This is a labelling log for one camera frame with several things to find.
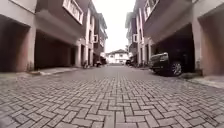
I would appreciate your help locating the white house with dark roof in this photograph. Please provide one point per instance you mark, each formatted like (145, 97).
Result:
(117, 56)

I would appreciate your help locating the dark vehicle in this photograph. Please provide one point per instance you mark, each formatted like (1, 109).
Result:
(128, 62)

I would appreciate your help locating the grey brick paved road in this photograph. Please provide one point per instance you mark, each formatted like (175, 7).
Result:
(113, 96)

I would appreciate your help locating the black car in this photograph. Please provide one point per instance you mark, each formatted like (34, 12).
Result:
(165, 62)

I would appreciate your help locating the pale concrete kerb strip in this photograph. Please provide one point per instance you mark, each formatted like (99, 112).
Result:
(53, 70)

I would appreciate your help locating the brown and white building row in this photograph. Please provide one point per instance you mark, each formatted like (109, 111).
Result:
(50, 26)

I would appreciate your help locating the grey and white building row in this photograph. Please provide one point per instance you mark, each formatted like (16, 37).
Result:
(173, 23)

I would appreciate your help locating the pale concrete driveway slab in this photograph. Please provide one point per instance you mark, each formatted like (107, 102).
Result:
(210, 81)

